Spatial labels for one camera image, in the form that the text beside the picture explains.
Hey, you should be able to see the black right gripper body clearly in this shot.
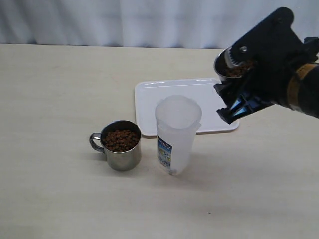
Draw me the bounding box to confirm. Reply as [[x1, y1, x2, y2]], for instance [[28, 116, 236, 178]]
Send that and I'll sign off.
[[230, 7, 319, 105]]

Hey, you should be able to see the steel mug with kibble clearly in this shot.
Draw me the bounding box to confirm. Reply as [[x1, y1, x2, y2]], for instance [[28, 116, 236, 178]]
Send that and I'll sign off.
[[89, 120, 142, 171]]

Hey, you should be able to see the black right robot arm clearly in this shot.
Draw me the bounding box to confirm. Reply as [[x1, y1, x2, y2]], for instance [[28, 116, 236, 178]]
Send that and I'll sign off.
[[214, 7, 319, 124]]

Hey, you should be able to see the clear plastic pitcher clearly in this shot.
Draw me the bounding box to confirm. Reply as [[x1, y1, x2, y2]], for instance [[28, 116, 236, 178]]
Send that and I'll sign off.
[[155, 95, 202, 175]]

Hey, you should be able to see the white curtain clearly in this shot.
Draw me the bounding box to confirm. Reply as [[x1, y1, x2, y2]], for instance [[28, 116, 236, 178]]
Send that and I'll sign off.
[[0, 0, 319, 48]]

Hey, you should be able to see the white plastic tray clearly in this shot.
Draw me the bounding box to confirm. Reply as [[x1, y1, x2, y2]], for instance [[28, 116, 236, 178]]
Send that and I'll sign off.
[[135, 78, 239, 137]]

